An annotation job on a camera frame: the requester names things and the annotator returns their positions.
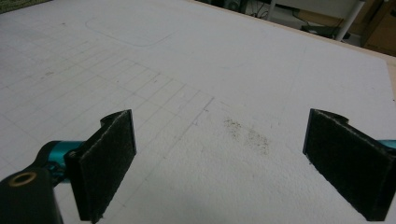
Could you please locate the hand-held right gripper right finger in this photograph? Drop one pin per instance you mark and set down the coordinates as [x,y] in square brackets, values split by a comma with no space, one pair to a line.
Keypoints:
[348,165]

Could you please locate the black flat device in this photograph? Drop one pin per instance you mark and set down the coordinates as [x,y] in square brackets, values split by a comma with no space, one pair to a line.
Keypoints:
[320,31]

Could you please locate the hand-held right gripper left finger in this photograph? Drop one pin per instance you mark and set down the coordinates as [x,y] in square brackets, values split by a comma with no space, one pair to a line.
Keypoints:
[102,168]

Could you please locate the brown cardboard box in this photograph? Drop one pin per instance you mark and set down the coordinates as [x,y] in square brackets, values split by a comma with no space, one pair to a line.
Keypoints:
[381,31]

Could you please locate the black computer tower with fan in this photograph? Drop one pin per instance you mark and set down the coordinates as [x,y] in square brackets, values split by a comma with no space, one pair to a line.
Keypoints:
[235,4]

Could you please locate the white desk leg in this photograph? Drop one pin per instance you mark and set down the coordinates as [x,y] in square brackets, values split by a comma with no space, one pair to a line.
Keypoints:
[271,9]
[350,18]

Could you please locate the green woven basket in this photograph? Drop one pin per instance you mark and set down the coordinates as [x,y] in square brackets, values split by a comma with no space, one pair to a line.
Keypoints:
[12,4]

